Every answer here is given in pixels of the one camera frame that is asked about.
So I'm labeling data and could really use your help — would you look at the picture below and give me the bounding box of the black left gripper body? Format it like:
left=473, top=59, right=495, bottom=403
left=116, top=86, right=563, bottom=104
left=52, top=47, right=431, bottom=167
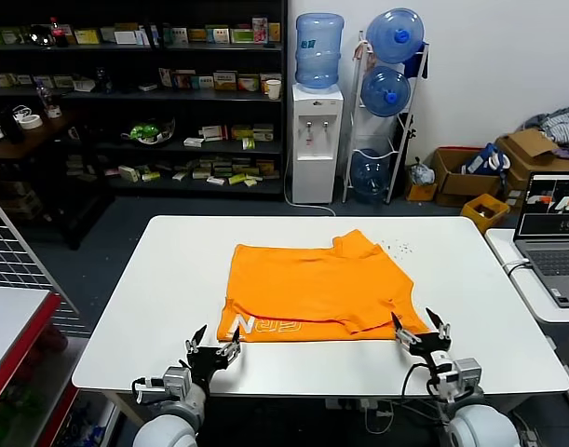
left=185, top=343, right=242, bottom=374

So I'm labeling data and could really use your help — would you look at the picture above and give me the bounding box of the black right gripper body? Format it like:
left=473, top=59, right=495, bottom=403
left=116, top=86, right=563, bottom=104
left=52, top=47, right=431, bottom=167
left=406, top=330, right=453, bottom=370

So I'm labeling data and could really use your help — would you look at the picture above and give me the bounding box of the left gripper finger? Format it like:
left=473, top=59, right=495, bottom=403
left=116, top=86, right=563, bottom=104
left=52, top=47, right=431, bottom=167
left=217, top=326, right=243, bottom=359
left=184, top=323, right=209, bottom=356

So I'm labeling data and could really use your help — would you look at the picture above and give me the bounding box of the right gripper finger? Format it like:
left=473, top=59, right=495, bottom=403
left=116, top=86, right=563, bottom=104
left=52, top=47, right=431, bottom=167
left=389, top=310, right=421, bottom=349
left=425, top=306, right=453, bottom=341

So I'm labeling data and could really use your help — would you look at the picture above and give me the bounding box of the orange t-shirt with white print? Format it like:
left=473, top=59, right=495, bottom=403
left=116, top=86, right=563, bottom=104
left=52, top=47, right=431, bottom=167
left=216, top=228, right=429, bottom=344

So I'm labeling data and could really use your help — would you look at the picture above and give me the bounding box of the pile of grey-blue clothes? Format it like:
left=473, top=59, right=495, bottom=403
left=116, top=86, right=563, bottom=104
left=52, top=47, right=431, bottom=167
left=521, top=104, right=569, bottom=163

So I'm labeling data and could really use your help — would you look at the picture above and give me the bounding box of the large white table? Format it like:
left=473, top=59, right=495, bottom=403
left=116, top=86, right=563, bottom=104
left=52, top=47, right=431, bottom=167
left=71, top=213, right=569, bottom=447

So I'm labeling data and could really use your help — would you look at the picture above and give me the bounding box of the white power strip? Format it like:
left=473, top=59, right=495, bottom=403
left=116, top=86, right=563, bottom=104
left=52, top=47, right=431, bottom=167
left=324, top=397, right=393, bottom=420

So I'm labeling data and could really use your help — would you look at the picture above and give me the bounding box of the small white side table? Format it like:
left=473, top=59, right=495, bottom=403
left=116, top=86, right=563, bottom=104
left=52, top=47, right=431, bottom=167
left=482, top=226, right=569, bottom=409

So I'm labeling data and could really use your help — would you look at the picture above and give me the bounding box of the yellow plastic crate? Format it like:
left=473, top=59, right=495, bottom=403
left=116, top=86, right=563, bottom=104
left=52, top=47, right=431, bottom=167
left=459, top=192, right=511, bottom=235

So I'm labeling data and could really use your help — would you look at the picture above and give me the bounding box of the grey open laptop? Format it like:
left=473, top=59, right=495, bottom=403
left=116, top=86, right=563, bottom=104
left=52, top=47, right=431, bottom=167
left=513, top=170, right=569, bottom=309

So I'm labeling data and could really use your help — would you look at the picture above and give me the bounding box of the small brown cardboard box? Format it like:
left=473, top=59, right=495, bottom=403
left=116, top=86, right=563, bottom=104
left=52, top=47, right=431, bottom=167
left=403, top=178, right=440, bottom=203

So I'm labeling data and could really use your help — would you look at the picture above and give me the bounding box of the open brown cardboard box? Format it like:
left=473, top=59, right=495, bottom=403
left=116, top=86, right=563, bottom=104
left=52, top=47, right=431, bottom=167
left=429, top=146, right=505, bottom=210

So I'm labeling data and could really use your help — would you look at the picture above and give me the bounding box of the white and blue plastic bag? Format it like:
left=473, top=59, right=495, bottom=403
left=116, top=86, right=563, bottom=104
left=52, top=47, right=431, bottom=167
left=406, top=156, right=437, bottom=186

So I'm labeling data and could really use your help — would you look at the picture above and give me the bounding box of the white water dispenser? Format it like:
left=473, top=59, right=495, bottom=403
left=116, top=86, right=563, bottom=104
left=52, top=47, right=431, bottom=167
left=291, top=83, right=345, bottom=205

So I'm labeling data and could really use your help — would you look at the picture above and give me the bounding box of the cardboard box with raised flap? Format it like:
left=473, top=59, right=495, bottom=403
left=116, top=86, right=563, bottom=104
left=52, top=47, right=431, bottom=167
left=494, top=129, right=569, bottom=209

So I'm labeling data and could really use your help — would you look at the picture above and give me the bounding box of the white carton with red stripe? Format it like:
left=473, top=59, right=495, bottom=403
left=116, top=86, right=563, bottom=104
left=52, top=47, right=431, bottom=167
left=198, top=124, right=230, bottom=142

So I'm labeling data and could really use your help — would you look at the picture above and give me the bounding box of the green and white plastic bag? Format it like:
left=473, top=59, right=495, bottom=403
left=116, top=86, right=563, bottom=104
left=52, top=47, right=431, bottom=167
left=119, top=116, right=177, bottom=146

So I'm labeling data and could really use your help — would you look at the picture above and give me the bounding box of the black shelf unit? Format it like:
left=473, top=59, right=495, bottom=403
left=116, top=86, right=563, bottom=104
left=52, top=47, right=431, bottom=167
left=0, top=0, right=289, bottom=251

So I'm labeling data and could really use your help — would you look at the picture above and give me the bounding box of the brown wooden desk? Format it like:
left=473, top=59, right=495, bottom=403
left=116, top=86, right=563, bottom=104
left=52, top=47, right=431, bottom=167
left=0, top=109, right=88, bottom=162

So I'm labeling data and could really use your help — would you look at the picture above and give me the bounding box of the yellow carton with white label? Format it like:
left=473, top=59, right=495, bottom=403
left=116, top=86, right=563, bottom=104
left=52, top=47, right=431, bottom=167
left=212, top=70, right=239, bottom=91

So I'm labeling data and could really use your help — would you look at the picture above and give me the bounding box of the black cup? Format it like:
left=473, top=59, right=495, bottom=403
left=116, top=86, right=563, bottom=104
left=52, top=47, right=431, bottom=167
left=0, top=104, right=26, bottom=144

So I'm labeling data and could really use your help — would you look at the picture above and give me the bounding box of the pale pink rag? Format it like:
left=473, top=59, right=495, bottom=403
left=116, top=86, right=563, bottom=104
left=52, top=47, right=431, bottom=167
left=351, top=40, right=377, bottom=74

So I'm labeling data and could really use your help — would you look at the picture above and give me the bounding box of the clear plastic water bottle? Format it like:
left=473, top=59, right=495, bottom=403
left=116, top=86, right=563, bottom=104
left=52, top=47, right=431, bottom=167
left=34, top=77, right=51, bottom=112

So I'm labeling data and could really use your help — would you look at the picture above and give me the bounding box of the blue water jug with label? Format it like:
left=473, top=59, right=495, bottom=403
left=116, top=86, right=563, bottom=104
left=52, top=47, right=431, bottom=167
left=294, top=12, right=345, bottom=90

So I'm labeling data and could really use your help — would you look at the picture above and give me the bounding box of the cola bottle with red label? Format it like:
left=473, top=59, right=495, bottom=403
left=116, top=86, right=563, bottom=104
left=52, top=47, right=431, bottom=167
left=48, top=16, right=70, bottom=48

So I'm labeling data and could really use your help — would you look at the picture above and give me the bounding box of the shiny dark round bowl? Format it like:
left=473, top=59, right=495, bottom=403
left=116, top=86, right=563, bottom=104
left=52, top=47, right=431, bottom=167
left=26, top=23, right=57, bottom=47

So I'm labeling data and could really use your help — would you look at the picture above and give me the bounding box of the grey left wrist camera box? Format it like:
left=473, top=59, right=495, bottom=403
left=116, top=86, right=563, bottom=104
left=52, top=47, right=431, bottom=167
left=161, top=365, right=193, bottom=402

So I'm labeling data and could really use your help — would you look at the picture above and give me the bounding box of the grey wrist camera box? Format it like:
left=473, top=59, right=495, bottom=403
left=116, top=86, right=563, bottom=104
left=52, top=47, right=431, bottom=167
left=161, top=365, right=193, bottom=402
left=440, top=357, right=483, bottom=404

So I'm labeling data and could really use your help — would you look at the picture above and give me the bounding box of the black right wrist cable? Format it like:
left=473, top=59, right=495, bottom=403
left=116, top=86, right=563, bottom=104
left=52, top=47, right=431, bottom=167
left=401, top=362, right=441, bottom=401

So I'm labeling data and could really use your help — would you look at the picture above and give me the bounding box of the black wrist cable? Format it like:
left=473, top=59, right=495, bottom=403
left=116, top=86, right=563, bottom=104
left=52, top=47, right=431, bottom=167
left=131, top=376, right=167, bottom=404
left=401, top=362, right=441, bottom=401

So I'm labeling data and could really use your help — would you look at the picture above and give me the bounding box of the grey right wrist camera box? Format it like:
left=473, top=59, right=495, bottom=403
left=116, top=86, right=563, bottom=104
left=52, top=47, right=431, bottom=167
left=440, top=357, right=483, bottom=404

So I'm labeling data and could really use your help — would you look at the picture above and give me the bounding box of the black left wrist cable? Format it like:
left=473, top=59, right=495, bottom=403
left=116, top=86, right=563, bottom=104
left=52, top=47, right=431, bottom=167
left=131, top=376, right=167, bottom=404

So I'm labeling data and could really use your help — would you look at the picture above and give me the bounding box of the white laptop cable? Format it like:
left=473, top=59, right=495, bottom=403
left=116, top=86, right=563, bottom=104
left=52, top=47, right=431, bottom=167
left=501, top=259, right=533, bottom=277

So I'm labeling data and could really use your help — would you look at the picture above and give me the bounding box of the white dispenser power cable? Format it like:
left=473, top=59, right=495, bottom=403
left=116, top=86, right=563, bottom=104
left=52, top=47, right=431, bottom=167
left=282, top=153, right=337, bottom=218

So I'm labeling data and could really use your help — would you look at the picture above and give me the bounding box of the blue bag with white handles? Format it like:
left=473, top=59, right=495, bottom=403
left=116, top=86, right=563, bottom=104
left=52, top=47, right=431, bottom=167
left=464, top=142, right=512, bottom=177

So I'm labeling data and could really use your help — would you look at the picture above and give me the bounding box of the white wire grid panel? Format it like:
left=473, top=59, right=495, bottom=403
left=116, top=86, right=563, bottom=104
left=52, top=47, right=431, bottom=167
left=0, top=185, right=88, bottom=335

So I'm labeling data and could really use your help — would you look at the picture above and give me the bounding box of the white wire jug rack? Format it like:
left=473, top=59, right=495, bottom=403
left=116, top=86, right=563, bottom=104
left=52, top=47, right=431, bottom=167
left=342, top=30, right=430, bottom=205

